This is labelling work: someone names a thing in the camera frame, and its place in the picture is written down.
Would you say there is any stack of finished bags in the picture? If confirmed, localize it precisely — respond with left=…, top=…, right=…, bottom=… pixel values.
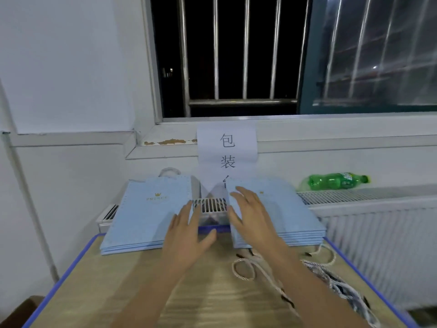
left=102, top=176, right=195, bottom=249

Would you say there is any pile of white twisted ropes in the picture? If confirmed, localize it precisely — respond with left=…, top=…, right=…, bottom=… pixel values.
left=232, top=242, right=383, bottom=328

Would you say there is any white paper sign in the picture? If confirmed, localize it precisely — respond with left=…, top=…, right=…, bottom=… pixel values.
left=197, top=121, right=259, bottom=193

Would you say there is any person's right hand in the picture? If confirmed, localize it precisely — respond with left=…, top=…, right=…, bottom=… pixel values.
left=226, top=185, right=288, bottom=258

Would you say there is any person's left hand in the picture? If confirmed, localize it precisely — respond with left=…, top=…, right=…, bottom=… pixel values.
left=163, top=200, right=219, bottom=272

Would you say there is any stack of blue paper bags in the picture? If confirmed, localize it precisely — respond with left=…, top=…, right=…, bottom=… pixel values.
left=227, top=177, right=327, bottom=249

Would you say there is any metal window grille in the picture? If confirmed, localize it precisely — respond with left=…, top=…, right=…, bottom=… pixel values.
left=152, top=0, right=305, bottom=119

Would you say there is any green plastic bottle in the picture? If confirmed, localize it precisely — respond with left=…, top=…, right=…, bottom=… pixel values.
left=306, top=172, right=370, bottom=192

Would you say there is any white black-tipped rope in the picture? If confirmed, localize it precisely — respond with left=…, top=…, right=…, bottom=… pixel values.
left=158, top=166, right=183, bottom=179

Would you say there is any brown cardboard box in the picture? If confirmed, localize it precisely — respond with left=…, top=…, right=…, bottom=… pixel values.
left=0, top=295, right=46, bottom=328

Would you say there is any teal framed sliding window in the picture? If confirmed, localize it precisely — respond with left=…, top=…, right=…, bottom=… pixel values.
left=299, top=0, right=437, bottom=114

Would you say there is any white radiator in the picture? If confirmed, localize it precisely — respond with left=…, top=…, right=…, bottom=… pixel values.
left=96, top=184, right=437, bottom=308

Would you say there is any person's left forearm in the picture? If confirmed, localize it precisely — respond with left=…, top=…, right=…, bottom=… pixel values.
left=109, top=259, right=195, bottom=328

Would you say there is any blue-edged wooden desk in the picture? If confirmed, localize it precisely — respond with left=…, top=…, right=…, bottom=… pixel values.
left=24, top=225, right=417, bottom=328

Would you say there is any person's right forearm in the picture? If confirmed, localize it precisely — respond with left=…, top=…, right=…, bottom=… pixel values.
left=263, top=246, right=373, bottom=328

